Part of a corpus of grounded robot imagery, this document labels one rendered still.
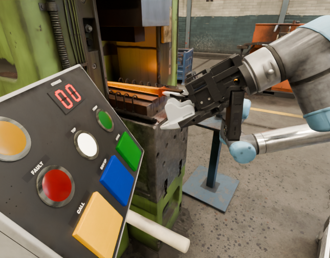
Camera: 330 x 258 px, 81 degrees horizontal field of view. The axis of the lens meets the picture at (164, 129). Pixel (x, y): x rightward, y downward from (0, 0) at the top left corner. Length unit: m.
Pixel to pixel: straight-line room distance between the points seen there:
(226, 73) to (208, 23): 8.22
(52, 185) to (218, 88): 0.33
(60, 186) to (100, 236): 0.09
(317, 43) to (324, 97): 0.09
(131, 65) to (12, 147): 1.03
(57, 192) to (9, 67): 0.66
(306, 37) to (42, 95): 0.44
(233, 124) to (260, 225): 1.34
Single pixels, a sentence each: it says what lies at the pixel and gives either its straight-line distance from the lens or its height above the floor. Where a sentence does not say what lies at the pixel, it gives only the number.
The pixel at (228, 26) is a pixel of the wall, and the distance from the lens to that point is 8.45.
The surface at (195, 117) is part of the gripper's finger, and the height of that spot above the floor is 1.12.
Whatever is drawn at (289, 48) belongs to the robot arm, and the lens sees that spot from 0.41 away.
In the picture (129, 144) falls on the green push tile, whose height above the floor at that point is 1.02.
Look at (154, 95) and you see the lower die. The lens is 0.89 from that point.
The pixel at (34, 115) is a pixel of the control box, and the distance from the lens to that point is 0.34.
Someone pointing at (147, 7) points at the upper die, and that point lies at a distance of 0.78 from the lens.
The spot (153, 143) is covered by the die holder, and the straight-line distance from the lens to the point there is 0.83.
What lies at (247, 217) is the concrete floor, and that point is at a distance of 1.72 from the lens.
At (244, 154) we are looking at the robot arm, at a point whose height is 0.90.
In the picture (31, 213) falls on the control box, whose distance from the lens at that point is 0.29.
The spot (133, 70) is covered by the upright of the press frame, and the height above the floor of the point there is 1.02.
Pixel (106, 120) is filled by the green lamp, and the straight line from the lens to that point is 0.46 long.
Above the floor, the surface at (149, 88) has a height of 1.02.
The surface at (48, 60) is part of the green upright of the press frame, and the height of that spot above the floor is 1.19.
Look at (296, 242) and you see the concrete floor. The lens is 1.73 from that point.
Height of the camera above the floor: 1.29
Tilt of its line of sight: 29 degrees down
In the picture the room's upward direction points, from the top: straight up
